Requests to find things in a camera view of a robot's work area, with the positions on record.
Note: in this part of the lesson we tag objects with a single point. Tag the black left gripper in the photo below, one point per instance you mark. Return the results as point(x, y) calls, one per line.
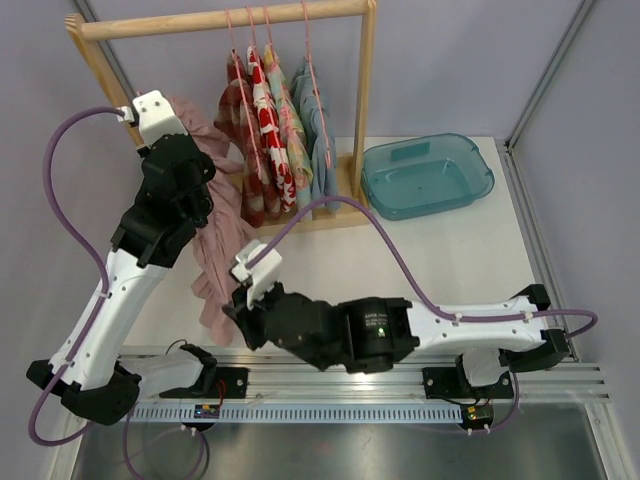
point(203, 163)

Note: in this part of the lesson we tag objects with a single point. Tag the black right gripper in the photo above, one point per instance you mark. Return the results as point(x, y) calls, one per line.
point(248, 320)

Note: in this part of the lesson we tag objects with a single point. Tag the pink ruffled skirt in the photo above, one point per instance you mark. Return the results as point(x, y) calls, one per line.
point(226, 233)

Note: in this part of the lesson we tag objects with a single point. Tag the red plaid wool skirt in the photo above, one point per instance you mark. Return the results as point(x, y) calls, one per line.
point(222, 122)

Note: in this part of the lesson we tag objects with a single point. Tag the red heart print skirt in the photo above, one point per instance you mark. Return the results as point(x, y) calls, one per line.
point(278, 152)

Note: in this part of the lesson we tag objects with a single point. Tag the pastel floral skirt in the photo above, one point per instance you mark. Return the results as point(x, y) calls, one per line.
point(305, 174)

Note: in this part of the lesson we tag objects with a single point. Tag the blue denim skirt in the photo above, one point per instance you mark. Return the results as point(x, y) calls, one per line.
point(324, 182)

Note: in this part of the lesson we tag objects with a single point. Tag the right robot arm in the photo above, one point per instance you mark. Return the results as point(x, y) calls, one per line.
point(371, 335)

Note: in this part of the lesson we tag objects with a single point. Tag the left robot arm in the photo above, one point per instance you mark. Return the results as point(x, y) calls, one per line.
point(87, 373)

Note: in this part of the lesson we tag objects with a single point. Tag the wooden clothes rack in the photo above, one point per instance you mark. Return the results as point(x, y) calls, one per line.
point(87, 35)

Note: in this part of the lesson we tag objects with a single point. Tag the teal plastic basin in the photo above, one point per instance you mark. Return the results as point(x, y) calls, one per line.
point(424, 176)

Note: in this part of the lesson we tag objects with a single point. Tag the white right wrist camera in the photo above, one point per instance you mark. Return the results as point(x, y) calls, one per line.
point(256, 268)

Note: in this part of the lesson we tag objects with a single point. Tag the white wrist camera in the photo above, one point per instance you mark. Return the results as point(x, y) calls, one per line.
point(256, 268)
point(153, 117)

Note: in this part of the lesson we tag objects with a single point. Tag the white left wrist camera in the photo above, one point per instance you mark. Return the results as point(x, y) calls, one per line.
point(153, 117)

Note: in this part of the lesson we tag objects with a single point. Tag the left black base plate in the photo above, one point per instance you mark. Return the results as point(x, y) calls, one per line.
point(228, 383)

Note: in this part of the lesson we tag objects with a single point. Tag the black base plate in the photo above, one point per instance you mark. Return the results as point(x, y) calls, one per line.
point(228, 383)
point(450, 383)

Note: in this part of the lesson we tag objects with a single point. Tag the slotted cable duct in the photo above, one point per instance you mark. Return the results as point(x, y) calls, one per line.
point(289, 413)

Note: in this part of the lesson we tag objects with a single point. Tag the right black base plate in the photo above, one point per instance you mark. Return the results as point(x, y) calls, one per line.
point(450, 383)

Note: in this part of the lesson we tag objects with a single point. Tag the aluminium mounting rail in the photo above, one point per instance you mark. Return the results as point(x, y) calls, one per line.
point(277, 376)

